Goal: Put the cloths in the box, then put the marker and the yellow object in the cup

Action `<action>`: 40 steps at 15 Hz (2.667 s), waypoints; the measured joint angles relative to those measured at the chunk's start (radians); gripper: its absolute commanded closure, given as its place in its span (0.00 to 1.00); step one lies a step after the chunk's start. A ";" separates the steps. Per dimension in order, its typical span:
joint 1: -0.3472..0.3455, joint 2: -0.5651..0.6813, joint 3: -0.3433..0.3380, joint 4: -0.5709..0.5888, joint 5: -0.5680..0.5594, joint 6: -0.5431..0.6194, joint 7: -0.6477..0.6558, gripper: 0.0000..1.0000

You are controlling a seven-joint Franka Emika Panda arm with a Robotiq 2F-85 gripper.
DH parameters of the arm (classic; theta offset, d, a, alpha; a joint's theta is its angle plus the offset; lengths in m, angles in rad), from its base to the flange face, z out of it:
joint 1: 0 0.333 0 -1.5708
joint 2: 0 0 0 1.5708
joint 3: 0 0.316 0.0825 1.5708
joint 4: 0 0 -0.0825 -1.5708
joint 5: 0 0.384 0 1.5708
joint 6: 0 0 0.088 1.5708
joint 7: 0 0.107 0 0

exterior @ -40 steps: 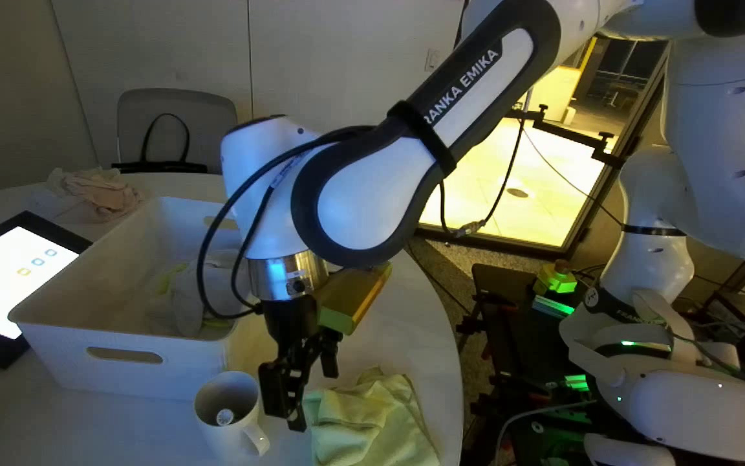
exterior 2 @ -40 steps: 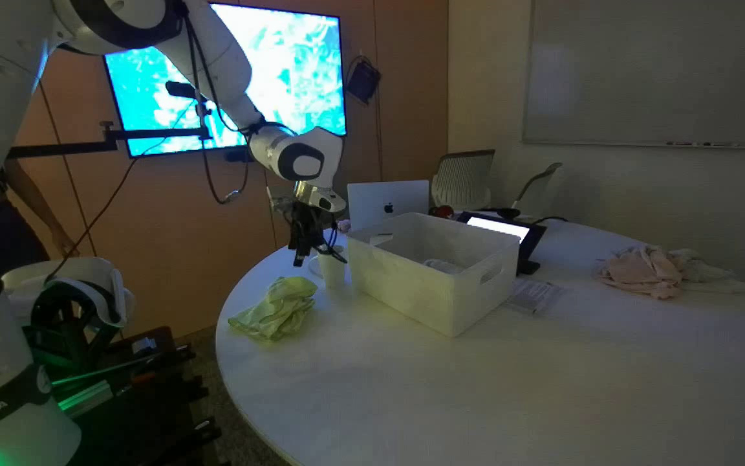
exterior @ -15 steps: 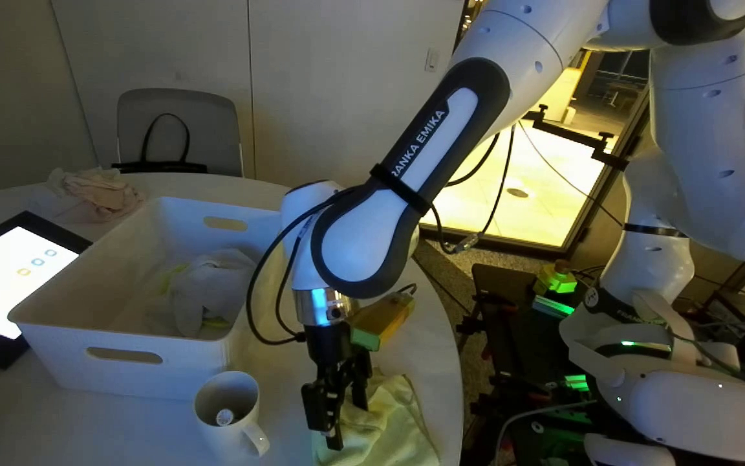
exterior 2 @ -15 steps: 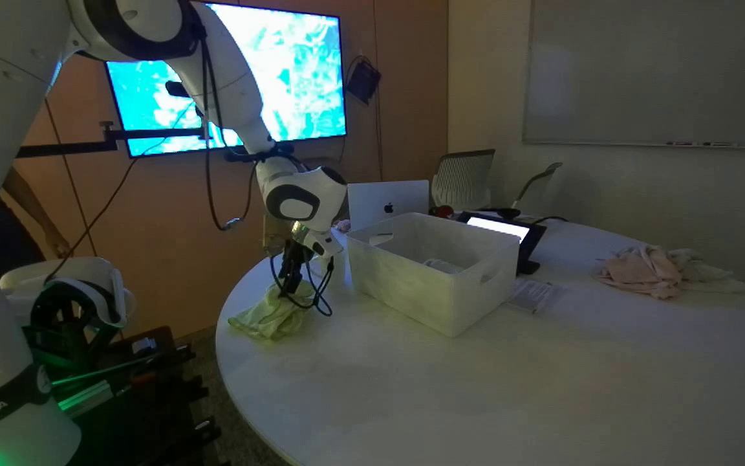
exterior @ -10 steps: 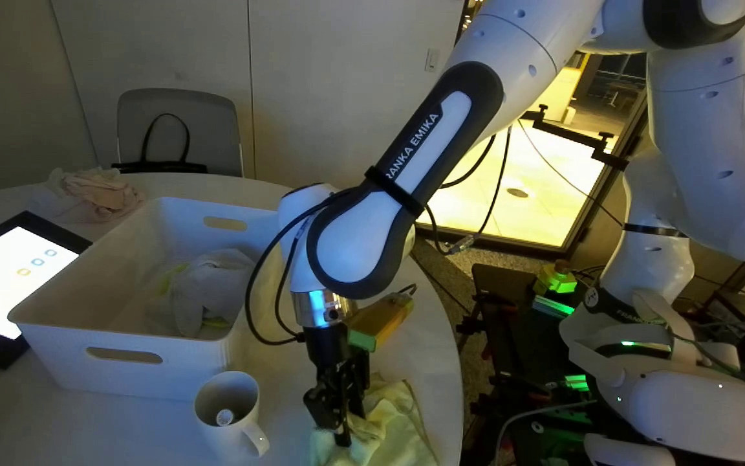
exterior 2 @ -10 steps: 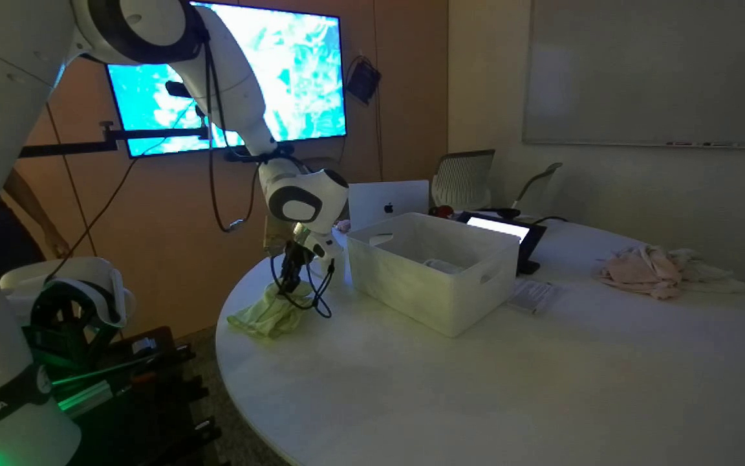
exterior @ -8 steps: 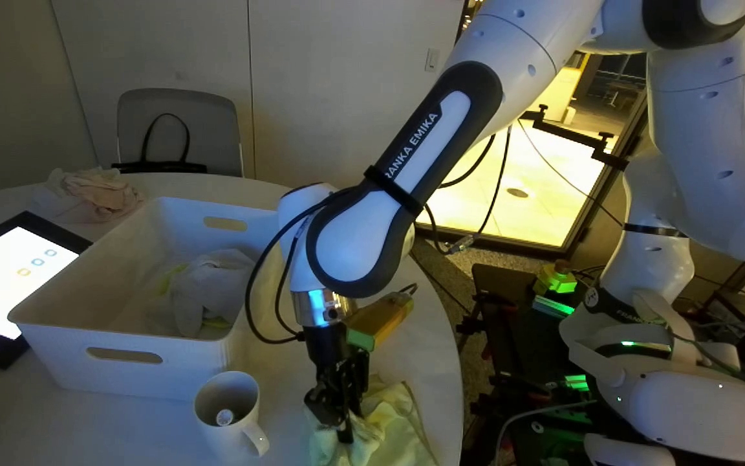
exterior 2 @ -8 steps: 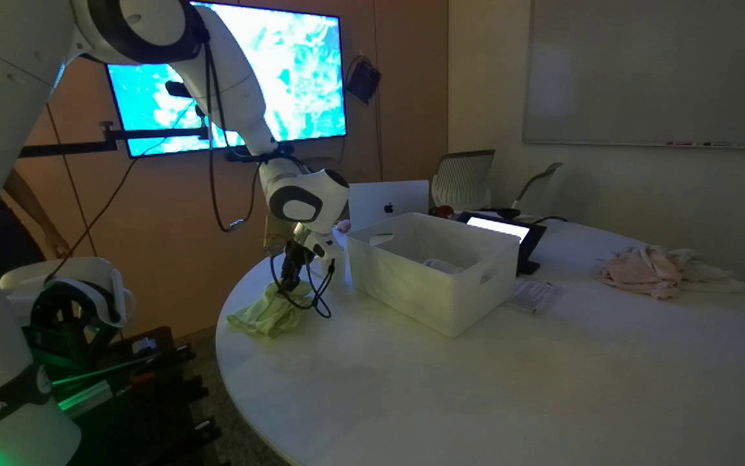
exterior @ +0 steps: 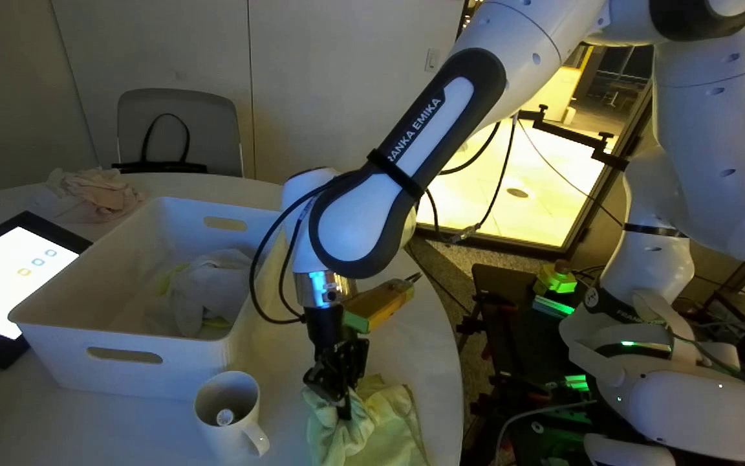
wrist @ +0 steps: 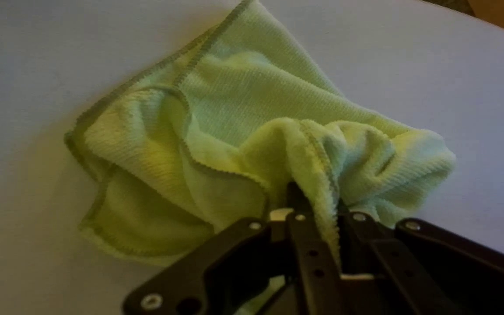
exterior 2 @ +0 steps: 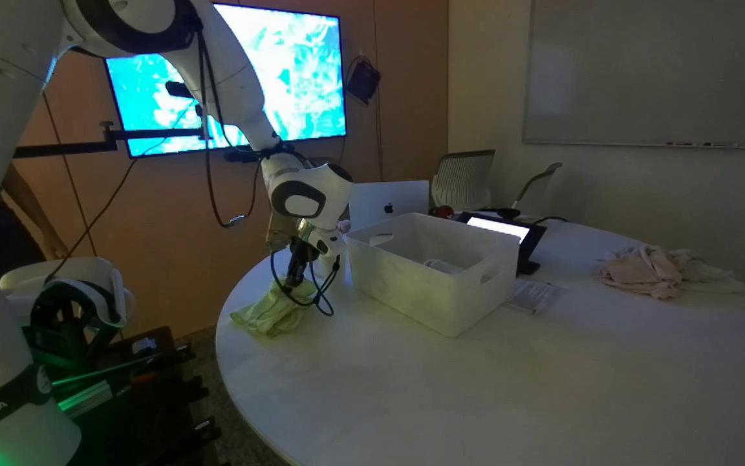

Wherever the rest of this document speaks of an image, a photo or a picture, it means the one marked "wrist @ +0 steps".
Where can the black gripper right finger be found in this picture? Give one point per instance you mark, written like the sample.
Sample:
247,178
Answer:
450,274

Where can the light green cloth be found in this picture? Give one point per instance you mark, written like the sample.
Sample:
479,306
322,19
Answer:
234,106

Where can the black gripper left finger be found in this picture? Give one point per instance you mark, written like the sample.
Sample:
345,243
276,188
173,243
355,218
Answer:
245,269

